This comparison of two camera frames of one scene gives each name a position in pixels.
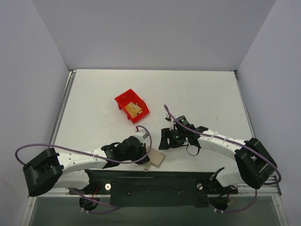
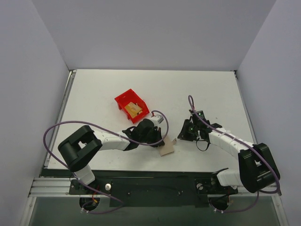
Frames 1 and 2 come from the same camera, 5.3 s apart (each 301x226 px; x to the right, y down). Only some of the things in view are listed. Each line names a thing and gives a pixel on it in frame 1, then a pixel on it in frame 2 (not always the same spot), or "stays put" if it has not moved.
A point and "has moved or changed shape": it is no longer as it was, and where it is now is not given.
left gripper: x=143 y=153 → x=156 y=138
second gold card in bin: x=133 y=109 stays put
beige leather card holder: x=155 y=157 has moved or changed shape
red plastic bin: x=131 y=96 stays put
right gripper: x=170 y=137 → x=186 y=131
